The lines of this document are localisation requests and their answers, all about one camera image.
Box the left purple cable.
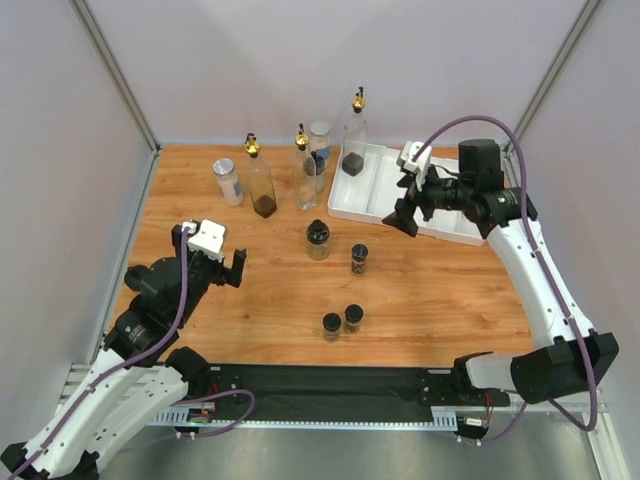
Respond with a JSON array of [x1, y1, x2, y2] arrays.
[[9, 224, 256, 480]]

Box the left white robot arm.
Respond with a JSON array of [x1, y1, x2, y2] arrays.
[[1, 220, 247, 479]]

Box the aluminium corner post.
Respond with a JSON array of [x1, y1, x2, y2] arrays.
[[69, 0, 162, 154], [503, 0, 609, 154]]

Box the oil bottle dark sauce back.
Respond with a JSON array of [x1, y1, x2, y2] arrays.
[[245, 132, 277, 218]]

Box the right aluminium corner post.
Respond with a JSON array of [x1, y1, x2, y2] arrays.
[[503, 0, 609, 154]]

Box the oil bottle dark sauce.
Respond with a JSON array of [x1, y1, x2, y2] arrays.
[[341, 86, 367, 177], [245, 132, 277, 218]]

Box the black lid jar near left edge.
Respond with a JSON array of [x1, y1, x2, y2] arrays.
[[124, 265, 146, 292]]

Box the silver lid jar blue label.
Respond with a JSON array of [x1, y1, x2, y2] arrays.
[[309, 120, 330, 172]]

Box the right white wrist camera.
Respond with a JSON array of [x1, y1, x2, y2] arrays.
[[396, 141, 432, 191]]

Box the small black lid jar right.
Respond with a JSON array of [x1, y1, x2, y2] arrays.
[[345, 304, 364, 333]]

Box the black label spice shaker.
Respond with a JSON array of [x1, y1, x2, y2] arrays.
[[351, 243, 369, 275]]

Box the black lid jar behind bottle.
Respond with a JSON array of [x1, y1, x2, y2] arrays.
[[311, 151, 326, 194]]

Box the aluminium front rail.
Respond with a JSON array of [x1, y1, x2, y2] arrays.
[[59, 363, 609, 414]]

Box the oil bottle dark sauce front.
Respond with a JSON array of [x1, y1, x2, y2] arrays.
[[341, 86, 367, 177]]

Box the silver lid jar white beads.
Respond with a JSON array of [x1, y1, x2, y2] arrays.
[[213, 158, 244, 207]]

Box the black base mat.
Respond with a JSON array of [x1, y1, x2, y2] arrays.
[[205, 364, 486, 423]]

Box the small black lid jar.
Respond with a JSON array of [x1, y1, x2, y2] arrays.
[[345, 304, 364, 333], [322, 313, 342, 342]]

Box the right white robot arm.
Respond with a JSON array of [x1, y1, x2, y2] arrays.
[[382, 139, 619, 405]]

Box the white compartment tray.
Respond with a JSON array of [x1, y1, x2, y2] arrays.
[[328, 144, 485, 246]]

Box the black lid glass spice jar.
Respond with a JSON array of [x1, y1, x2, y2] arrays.
[[306, 219, 330, 261]]

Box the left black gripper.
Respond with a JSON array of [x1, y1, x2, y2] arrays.
[[173, 225, 246, 325]]

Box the left aluminium corner post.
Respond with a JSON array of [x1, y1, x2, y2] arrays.
[[69, 0, 162, 154]]

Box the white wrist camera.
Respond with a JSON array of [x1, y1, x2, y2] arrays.
[[396, 141, 432, 191], [181, 219, 227, 263]]

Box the clear oil bottle gold spout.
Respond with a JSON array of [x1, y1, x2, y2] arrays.
[[292, 123, 317, 211]]

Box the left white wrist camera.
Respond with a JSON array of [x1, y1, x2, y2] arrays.
[[181, 219, 227, 263]]

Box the small black lid jar left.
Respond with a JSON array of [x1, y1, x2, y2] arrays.
[[322, 313, 342, 342]]

